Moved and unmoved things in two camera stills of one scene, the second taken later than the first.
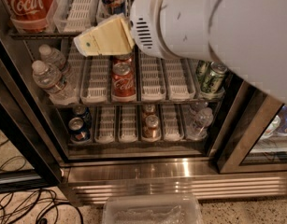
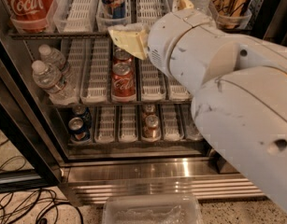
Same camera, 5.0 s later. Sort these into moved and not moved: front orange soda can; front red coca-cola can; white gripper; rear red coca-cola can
Moved: white gripper
Not moved: front orange soda can; rear red coca-cola can; front red coca-cola can
